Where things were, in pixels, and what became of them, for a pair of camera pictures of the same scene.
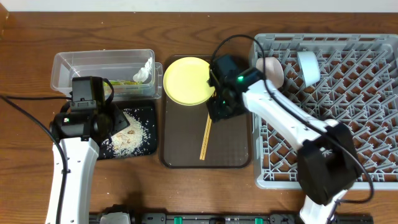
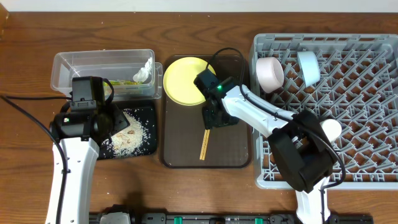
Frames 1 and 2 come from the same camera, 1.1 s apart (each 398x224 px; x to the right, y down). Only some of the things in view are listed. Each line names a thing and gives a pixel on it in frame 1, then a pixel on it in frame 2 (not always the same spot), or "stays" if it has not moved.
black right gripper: x=216 y=114 -> x=208 y=121
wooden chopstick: x=209 y=127 stays
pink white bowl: x=274 y=73 stays
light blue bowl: x=310 y=67 stays
